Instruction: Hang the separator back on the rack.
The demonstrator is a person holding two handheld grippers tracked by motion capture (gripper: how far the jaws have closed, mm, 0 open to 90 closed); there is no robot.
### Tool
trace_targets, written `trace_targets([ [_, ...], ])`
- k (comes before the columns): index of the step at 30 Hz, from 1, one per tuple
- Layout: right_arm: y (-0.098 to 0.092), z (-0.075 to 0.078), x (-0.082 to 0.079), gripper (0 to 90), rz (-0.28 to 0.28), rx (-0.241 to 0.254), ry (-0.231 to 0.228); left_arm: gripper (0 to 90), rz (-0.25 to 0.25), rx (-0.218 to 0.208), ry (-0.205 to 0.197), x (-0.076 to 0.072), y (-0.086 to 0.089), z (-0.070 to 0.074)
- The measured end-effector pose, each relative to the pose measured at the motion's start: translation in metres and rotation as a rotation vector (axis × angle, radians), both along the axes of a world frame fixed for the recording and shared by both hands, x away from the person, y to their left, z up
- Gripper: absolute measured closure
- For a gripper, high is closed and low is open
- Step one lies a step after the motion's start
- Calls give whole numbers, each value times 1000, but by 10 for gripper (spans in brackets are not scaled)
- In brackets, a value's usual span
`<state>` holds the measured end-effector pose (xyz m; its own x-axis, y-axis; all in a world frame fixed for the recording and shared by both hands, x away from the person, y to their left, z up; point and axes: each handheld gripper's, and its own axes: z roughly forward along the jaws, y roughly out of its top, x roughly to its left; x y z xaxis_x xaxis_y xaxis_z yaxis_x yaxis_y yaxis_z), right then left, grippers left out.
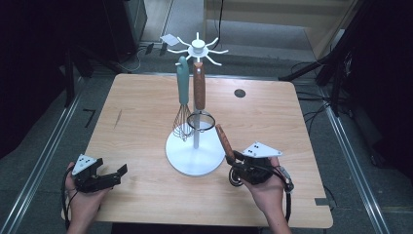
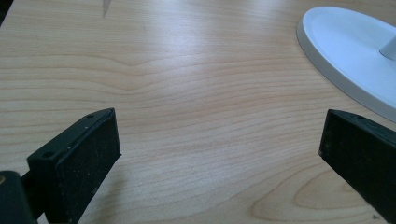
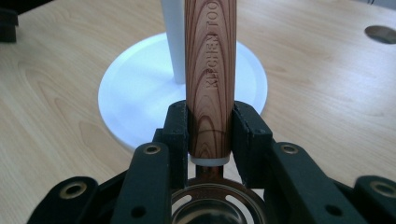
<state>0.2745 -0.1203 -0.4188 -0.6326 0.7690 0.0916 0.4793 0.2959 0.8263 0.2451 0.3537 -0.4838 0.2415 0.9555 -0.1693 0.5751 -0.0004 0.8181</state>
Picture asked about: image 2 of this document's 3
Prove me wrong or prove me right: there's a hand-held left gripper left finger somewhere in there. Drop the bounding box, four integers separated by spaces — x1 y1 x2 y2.
26 107 122 224

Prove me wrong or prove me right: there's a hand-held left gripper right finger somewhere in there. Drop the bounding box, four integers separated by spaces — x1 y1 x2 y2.
318 108 396 224

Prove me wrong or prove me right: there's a white utensil rack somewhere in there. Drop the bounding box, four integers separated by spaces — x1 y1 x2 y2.
295 6 396 123

